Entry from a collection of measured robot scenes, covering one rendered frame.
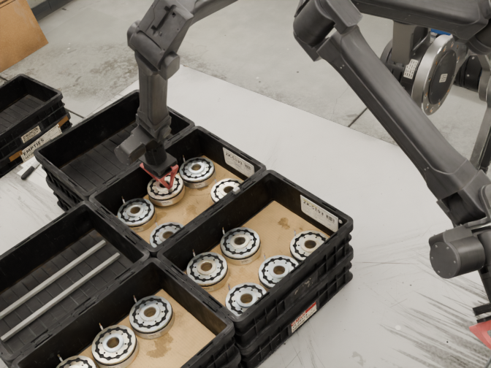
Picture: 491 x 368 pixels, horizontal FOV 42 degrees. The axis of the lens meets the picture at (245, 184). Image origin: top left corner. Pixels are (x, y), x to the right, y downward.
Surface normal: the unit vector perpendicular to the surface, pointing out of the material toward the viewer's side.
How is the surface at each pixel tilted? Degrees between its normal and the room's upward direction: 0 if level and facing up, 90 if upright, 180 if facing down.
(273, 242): 0
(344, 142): 0
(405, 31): 90
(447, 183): 87
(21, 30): 73
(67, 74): 0
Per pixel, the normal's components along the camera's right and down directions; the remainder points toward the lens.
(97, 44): -0.11, -0.72
